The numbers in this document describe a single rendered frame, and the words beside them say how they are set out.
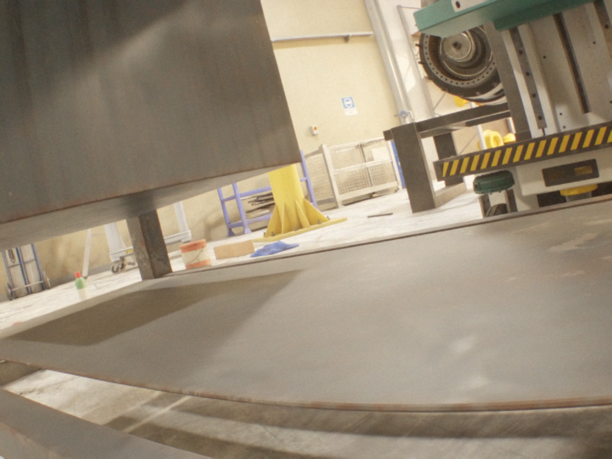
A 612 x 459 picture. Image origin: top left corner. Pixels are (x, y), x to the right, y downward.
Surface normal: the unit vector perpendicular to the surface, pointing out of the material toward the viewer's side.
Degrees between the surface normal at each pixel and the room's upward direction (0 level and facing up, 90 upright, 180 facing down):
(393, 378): 0
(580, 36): 90
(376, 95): 90
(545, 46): 90
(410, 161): 90
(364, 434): 0
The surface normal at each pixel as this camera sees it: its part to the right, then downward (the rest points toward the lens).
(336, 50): 0.45, -0.05
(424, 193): -0.49, 0.19
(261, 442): -0.25, -0.97
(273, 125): 0.79, -0.15
